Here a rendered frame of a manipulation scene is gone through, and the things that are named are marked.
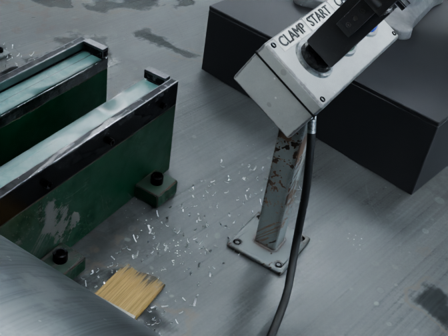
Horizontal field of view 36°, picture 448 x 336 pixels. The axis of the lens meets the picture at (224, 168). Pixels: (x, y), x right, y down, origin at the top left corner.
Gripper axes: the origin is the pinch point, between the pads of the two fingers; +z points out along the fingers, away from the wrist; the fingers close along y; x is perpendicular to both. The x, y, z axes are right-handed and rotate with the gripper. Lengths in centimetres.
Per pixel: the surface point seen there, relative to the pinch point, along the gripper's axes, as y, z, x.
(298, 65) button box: 2.3, 4.6, -0.4
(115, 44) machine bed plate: -28, 49, -25
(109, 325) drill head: 36.0, -5.8, 3.5
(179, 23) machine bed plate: -41, 47, -22
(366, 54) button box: -6.6, 4.6, 2.6
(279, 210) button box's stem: -3.6, 22.7, 8.7
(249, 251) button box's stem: -1.9, 28.6, 10.1
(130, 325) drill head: 34.9, -5.0, 4.1
